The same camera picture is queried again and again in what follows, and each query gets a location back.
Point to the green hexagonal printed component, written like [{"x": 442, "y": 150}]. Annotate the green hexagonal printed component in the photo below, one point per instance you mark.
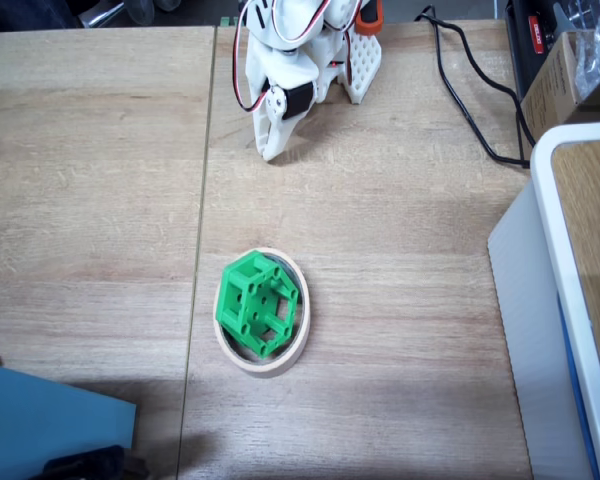
[{"x": 230, "y": 310}]

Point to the orange table clamp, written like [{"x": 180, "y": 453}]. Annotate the orange table clamp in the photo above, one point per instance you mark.
[{"x": 369, "y": 20}]

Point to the chrome chair leg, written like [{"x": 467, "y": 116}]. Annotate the chrome chair leg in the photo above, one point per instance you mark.
[{"x": 102, "y": 15}]

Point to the black power supply box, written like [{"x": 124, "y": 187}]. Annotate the black power supply box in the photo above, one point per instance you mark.
[{"x": 522, "y": 45}]

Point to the beige masking tape roll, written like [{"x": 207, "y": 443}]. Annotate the beige masking tape roll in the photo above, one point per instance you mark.
[{"x": 267, "y": 371}]

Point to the brown cardboard box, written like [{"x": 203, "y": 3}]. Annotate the brown cardboard box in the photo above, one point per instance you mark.
[{"x": 547, "y": 95}]

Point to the person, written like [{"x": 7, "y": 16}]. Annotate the person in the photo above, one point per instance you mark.
[{"x": 25, "y": 12}]

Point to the clear plastic bag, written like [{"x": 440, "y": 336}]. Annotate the clear plastic bag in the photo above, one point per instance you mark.
[{"x": 592, "y": 55}]

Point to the blue sheet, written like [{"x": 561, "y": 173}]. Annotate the blue sheet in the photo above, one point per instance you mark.
[{"x": 40, "y": 420}]

